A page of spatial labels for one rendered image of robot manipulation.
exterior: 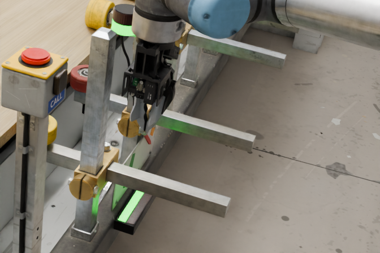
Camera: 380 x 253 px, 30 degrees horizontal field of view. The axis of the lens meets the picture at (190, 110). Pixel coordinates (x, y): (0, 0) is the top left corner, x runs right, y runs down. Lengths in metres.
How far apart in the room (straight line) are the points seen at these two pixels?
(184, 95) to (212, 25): 0.95
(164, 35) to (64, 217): 0.60
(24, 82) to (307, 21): 0.44
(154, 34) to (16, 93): 0.32
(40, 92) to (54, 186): 0.79
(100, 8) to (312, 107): 1.98
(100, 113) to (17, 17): 0.67
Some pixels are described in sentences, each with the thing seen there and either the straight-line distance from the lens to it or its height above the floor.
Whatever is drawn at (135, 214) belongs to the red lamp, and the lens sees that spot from 1.57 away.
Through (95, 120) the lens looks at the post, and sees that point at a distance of 1.33.
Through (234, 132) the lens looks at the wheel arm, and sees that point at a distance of 1.61.
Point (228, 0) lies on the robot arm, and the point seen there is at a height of 1.30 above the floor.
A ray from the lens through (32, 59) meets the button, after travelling 1.00.
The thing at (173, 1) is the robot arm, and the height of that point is 1.27.
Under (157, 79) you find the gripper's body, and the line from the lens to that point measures 1.26.
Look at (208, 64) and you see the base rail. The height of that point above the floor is 0.70.
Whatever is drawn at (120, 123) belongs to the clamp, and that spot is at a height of 0.85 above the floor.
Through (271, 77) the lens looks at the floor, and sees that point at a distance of 3.82.
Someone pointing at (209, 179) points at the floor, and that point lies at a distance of 2.92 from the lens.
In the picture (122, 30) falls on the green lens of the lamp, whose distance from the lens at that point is 1.50.
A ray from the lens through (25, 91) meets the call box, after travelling 1.01.
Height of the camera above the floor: 1.70
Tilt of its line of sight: 30 degrees down
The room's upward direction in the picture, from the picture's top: 10 degrees clockwise
